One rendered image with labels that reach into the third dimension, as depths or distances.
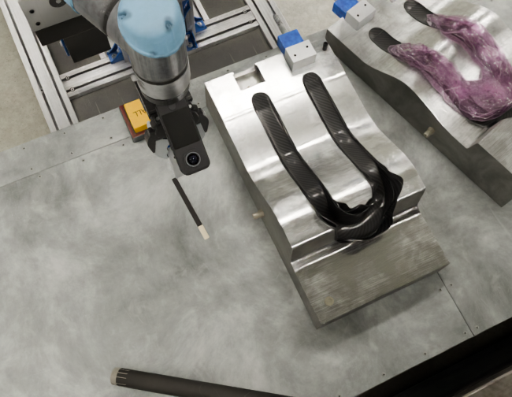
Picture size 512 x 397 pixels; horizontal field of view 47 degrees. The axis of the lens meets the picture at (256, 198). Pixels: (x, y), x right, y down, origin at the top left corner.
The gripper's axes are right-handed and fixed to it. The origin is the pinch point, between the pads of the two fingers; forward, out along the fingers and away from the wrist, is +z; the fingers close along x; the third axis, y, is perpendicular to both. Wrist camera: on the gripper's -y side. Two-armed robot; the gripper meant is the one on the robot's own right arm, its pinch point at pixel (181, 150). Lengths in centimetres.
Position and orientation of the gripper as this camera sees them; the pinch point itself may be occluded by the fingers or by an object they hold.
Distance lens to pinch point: 101.6
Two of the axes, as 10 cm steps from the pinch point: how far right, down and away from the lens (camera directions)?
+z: -0.3, 3.4, 9.4
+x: -9.1, 3.9, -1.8
